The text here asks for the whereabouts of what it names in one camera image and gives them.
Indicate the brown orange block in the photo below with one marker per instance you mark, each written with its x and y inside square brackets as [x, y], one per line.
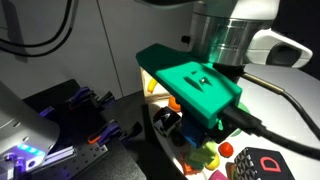
[230, 171]

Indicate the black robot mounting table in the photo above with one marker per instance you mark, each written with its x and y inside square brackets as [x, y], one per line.
[126, 110]

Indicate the large black cube letter D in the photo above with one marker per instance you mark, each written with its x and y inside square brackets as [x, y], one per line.
[263, 165]

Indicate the lime green foam cube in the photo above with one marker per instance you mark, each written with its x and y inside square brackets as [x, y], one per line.
[203, 153]

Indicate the purple black spring clamp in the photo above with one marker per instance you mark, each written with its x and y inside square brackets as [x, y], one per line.
[81, 95]
[108, 131]

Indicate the dark green block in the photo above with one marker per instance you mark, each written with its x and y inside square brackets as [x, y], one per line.
[194, 164]

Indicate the yellow toy lemon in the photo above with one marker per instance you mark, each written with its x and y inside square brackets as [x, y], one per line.
[215, 164]

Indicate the pink block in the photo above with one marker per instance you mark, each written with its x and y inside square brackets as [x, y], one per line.
[217, 175]

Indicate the orange red block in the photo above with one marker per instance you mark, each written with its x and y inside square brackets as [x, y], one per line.
[186, 168]

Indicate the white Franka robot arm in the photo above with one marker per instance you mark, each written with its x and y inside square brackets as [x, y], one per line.
[233, 33]

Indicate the perforated metal breadboard plate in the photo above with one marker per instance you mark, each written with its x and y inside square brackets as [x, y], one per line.
[76, 156]

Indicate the long aluminium extrusion rail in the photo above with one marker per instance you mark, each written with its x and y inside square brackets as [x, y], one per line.
[60, 155]

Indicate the short aluminium extrusion rail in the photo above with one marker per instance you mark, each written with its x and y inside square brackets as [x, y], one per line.
[47, 111]

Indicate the orange toy fruit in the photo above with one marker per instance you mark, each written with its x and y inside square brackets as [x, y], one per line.
[174, 105]

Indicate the small red toy fruit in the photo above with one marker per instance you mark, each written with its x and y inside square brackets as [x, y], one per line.
[225, 149]

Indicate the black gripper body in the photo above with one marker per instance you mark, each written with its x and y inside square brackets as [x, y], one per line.
[230, 71]

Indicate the black soft cube letter A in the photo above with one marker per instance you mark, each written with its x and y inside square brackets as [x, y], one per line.
[165, 121]

